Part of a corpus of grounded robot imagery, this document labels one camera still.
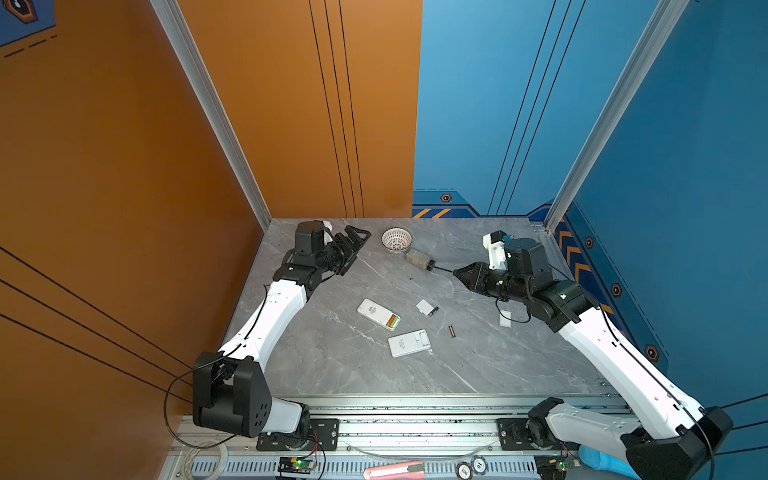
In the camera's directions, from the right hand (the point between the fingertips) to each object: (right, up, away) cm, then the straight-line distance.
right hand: (454, 274), depth 71 cm
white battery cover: (-5, -13, +25) cm, 29 cm away
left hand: (-22, +8, +9) cm, 25 cm away
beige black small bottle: (-5, +3, +35) cm, 35 cm away
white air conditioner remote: (-10, -22, +16) cm, 29 cm away
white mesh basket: (-14, +10, +41) cm, 44 cm away
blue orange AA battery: (+3, -19, +20) cm, 28 cm away
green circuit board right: (+23, -46, -1) cm, 51 cm away
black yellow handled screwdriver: (-1, 0, +34) cm, 34 cm away
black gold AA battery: (-2, -14, +25) cm, 28 cm away
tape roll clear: (-55, -45, -1) cm, 71 cm away
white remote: (-19, -15, +23) cm, 33 cm away
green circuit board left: (-38, -46, 0) cm, 60 cm away
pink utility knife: (-11, -45, -3) cm, 47 cm away
